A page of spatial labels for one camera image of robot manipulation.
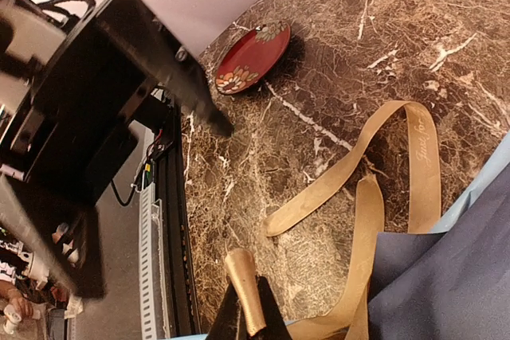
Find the beige satin ribbon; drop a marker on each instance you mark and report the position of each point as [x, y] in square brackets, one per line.
[358, 204]

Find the black front frame rail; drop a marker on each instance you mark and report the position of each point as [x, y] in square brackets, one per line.
[178, 280]

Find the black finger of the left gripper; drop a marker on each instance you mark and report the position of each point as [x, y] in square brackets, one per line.
[32, 213]

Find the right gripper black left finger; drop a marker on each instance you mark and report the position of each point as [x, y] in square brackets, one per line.
[230, 321]

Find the white slotted cable duct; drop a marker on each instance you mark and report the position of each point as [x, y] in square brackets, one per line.
[149, 325]

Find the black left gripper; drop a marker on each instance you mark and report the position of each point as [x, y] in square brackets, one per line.
[72, 89]

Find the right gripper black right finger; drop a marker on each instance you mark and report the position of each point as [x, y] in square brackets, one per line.
[275, 327]

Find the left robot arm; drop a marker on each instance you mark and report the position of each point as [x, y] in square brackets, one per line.
[74, 75]

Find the red floral plate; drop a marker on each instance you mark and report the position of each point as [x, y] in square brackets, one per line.
[251, 57]

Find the blue wrapping paper sheet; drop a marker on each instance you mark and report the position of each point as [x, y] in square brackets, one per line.
[450, 283]

